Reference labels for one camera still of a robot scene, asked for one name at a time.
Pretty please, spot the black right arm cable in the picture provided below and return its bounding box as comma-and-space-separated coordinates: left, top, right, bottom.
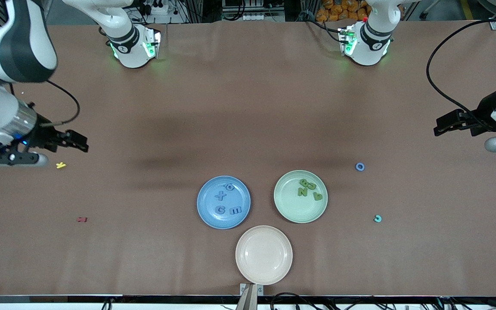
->
9, 80, 81, 127

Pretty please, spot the pile of orange objects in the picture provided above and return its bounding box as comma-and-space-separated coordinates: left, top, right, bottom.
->
316, 0, 370, 22

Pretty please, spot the black looped cable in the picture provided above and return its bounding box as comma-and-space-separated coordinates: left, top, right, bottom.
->
270, 292, 317, 310

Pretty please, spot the beige plate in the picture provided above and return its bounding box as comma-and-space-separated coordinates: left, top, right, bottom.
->
235, 225, 293, 285

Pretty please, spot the blue plate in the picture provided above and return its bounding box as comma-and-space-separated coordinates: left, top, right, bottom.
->
197, 175, 251, 229

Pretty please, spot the brown table cover sheet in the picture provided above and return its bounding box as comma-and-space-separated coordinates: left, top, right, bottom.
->
0, 21, 496, 298

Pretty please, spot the metal table edge bracket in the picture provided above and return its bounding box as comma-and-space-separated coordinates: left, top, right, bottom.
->
239, 283, 264, 310

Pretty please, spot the pale green plate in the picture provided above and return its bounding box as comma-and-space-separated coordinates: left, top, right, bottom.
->
273, 170, 329, 224

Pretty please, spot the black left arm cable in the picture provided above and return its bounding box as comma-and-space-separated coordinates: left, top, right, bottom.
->
426, 17, 496, 121

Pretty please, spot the table front edge rail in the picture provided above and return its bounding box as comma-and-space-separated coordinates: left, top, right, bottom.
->
0, 294, 496, 305

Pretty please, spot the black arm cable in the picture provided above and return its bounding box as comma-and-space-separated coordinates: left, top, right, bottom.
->
426, 17, 496, 121
9, 80, 81, 127

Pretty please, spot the white power strip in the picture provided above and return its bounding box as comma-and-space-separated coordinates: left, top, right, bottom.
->
144, 0, 170, 16
240, 12, 286, 22

